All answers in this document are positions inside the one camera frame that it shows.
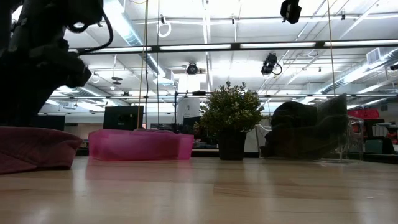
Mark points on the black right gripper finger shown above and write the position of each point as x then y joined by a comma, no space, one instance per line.
290,11

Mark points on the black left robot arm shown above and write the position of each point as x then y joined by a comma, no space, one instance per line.
21,62

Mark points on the black computer monitor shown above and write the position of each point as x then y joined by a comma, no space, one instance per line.
123,117

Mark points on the pink translucent plastic bin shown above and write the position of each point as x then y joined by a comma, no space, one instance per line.
136,146

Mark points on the green leafy plant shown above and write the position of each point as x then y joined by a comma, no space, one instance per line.
231,109

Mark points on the white pillar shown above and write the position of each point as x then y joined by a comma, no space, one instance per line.
188,107

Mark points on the red storage bin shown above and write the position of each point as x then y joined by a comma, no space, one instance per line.
363,113

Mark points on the clear plastic bin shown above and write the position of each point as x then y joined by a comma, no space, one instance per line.
354,140

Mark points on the black plant pot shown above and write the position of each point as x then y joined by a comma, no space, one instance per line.
231,144

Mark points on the black frame beam with lights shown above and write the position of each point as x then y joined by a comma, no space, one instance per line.
236,46

